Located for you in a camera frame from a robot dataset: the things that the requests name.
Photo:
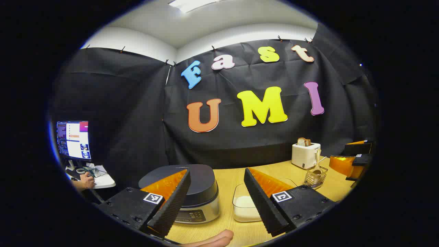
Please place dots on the computer monitor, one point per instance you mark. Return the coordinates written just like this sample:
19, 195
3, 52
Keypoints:
73, 139

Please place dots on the clear plastic container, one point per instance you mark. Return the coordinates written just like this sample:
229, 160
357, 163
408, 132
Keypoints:
239, 193

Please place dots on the wooden spoon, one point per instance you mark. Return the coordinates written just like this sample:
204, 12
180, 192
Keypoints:
317, 161

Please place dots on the teal object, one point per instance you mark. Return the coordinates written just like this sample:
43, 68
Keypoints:
90, 170

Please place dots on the toast slice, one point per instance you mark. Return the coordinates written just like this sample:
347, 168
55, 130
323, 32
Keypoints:
303, 141

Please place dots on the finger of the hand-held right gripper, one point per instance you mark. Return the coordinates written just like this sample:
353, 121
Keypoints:
343, 164
358, 149

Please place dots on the white side table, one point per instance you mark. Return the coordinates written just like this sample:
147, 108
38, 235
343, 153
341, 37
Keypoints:
104, 180

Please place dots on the white rice heap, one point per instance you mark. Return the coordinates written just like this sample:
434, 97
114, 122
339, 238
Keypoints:
245, 207

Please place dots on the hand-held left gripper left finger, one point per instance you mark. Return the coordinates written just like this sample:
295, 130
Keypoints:
171, 206

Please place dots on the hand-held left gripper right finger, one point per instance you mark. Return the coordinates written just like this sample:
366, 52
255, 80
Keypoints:
260, 202

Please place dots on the black silver rice cooker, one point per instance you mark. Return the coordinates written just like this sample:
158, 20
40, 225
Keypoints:
202, 181

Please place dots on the white toaster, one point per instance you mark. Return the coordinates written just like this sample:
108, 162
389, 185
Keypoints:
303, 154

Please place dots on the ceiling light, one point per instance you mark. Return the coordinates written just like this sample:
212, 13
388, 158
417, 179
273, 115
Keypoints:
190, 4

